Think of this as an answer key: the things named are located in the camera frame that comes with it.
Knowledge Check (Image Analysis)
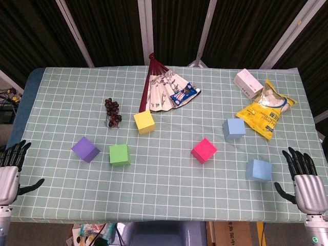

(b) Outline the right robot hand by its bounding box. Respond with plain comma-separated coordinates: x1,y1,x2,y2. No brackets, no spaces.
274,147,328,215

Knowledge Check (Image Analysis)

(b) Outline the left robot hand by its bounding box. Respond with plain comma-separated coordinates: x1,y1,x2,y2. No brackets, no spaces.
0,139,45,206

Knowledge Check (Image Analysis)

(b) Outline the green foam cube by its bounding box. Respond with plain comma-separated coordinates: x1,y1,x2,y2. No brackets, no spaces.
109,144,131,167

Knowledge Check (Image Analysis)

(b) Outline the pink foam cube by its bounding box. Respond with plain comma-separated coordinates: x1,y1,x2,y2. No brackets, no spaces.
190,138,218,165

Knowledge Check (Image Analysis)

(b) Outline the yellow foam cube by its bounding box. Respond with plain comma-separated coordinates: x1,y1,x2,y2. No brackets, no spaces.
133,110,156,135

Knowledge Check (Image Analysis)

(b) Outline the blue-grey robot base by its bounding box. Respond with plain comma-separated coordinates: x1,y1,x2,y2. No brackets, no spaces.
120,220,208,246

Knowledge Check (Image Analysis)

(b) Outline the light blue foam cube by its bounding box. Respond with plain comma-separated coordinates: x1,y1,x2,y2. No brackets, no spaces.
245,159,273,183
222,118,247,140

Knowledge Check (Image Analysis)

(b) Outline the black electronic device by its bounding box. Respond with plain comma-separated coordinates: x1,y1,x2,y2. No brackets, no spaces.
0,107,16,125

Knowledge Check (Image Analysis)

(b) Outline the purple foam cube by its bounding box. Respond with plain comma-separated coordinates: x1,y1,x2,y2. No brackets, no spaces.
71,136,101,164

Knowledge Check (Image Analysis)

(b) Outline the yellow snack bag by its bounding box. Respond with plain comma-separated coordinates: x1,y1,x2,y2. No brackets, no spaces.
235,78,299,140

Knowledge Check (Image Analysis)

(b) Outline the brown cardboard box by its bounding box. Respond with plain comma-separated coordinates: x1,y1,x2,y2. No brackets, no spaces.
209,221,259,246

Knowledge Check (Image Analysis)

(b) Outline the colourful printed bag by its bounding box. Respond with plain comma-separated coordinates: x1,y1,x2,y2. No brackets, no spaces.
71,222,117,246

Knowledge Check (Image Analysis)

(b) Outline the green checked tablecloth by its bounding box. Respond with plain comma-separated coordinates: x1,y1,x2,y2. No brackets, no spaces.
0,66,328,223

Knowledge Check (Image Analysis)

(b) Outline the white cardboard box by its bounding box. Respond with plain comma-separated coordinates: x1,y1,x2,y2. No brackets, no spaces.
233,68,264,99

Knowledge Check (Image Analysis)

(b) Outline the dark red grape bunch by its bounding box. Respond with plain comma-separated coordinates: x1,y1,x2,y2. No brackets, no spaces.
104,97,123,129

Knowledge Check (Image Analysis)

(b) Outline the blue cookie snack packet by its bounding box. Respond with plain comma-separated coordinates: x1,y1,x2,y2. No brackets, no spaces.
170,82,198,106

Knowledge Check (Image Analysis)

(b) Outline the painted paper folding fan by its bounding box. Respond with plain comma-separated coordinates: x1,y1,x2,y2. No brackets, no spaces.
138,52,202,114

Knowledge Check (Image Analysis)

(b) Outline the white metal frame post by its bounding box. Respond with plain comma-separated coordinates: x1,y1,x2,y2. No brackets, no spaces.
137,0,154,66
259,0,320,69
55,0,94,68
314,110,328,124
188,0,218,68
0,69,25,94

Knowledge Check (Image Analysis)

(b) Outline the yellow and black cable bundle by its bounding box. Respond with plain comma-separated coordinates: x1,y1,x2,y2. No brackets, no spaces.
0,88,23,104

